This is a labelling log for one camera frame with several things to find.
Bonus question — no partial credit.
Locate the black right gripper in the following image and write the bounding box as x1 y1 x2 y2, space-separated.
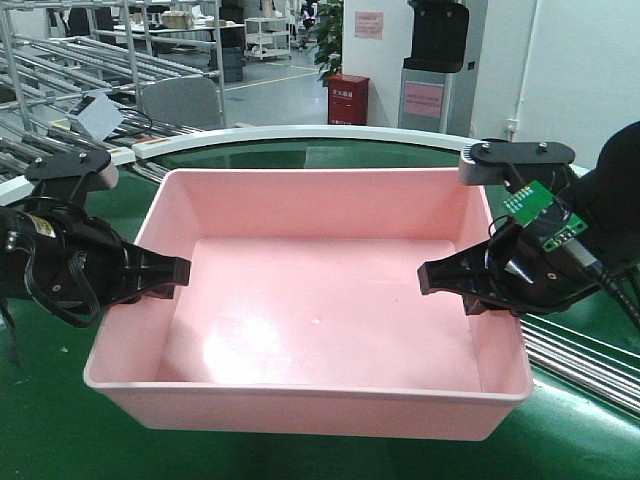
417 210 604 315

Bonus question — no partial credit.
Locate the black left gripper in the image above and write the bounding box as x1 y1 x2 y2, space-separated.
1 199 191 316

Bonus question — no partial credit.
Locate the pink plastic bin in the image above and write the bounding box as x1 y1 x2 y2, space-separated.
84 168 533 440

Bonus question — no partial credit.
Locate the green circuit board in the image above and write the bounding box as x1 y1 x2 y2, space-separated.
503 180 588 252

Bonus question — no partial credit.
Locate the white control box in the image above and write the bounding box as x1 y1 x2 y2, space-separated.
66 92 124 141

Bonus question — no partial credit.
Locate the steel transfer rollers right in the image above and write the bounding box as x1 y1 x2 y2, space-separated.
520 316 639 418

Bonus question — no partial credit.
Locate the grey chair back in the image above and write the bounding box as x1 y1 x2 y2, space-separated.
140 76 225 130

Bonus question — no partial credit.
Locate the black and grey kiosk machine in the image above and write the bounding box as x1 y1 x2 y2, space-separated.
398 1 488 137

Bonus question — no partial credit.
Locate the metal roller conveyor rack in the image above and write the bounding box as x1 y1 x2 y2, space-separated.
1 1 227 182

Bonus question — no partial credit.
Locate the red fire extinguisher cabinet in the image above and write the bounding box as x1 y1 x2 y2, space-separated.
328 74 370 126

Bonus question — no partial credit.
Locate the green potted plant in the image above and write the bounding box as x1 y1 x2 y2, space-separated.
312 0 344 87

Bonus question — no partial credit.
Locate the white wheeled cart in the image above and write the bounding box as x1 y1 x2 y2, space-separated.
244 17 291 61

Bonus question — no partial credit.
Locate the right gripper camera mount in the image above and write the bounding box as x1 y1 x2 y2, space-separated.
458 140 576 191

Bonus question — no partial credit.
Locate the gripper camera mount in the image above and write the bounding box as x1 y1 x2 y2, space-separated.
24 150 119 206
458 140 576 191

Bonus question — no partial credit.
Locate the left gripper camera mount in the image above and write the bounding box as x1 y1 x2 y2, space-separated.
24 150 119 206

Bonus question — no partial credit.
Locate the white outer conveyor rail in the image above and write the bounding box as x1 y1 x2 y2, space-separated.
0 125 594 201

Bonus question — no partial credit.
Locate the pink wall notice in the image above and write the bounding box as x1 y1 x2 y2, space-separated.
354 11 384 40

